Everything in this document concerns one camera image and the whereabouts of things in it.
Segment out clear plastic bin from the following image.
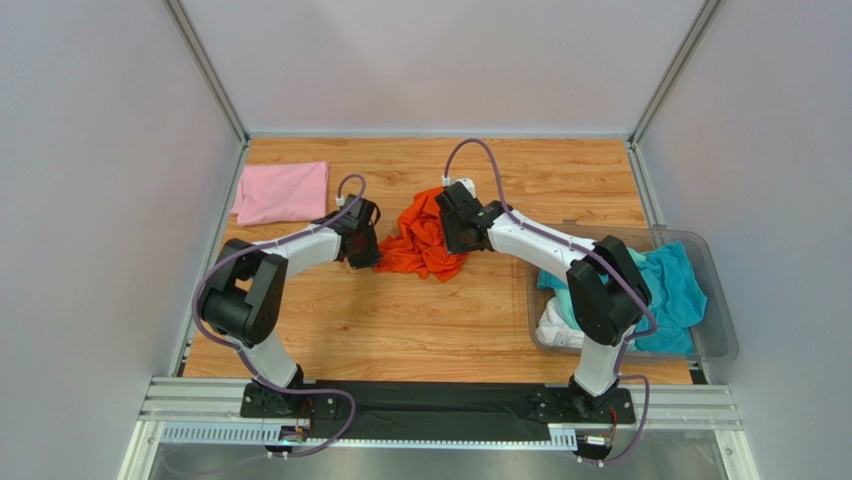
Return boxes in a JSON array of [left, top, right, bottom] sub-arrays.
[[525, 221, 738, 363]]

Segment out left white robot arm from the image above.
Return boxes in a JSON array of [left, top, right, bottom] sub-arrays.
[[194, 194, 381, 418]]

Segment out orange t shirt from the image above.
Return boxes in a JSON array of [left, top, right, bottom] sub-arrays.
[[373, 187, 468, 283]]

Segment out pink t shirt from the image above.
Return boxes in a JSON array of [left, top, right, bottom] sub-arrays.
[[230, 161, 330, 227]]

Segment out mint green t shirt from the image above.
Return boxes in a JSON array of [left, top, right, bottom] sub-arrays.
[[549, 249, 647, 334]]

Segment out white t shirt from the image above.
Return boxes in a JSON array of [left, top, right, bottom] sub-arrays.
[[534, 297, 585, 349]]

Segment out teal t shirt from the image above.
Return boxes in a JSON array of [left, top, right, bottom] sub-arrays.
[[537, 240, 709, 355]]

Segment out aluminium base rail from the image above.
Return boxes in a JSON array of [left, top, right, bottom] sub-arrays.
[[120, 377, 758, 479]]

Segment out black base cloth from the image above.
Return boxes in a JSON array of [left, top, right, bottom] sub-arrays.
[[313, 381, 582, 441]]

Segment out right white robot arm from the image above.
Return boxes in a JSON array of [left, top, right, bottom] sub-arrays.
[[435, 177, 652, 420]]

